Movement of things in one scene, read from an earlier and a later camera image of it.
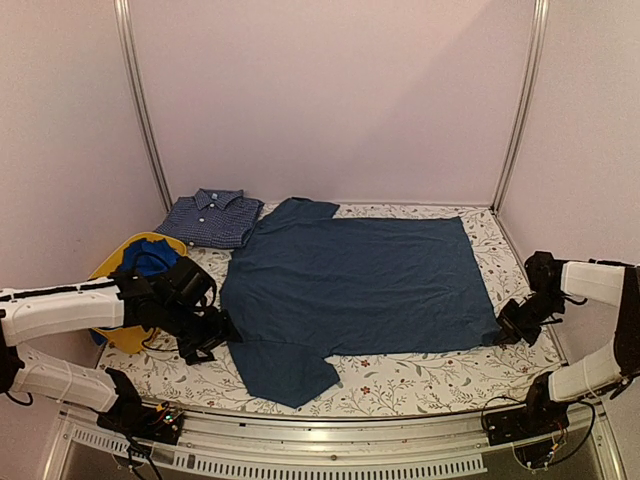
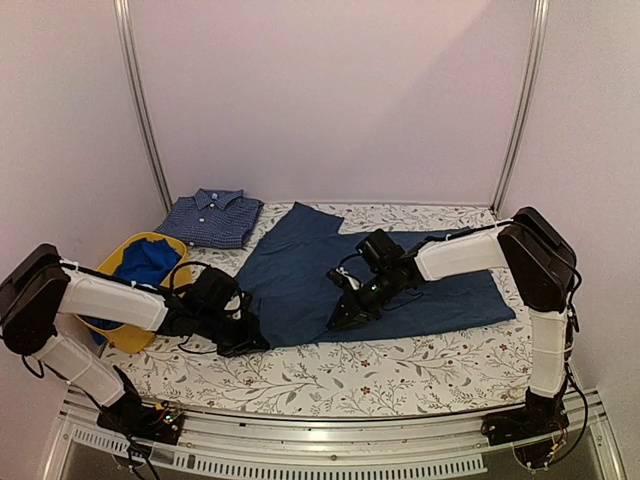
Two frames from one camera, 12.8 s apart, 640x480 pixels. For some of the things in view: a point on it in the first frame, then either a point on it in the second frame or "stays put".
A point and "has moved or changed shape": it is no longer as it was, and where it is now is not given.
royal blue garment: [146, 258] stays put
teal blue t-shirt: [301, 286] has moved or changed shape
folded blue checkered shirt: [213, 218] stays put
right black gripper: [511, 333] → [355, 317]
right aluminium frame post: [536, 60] stays put
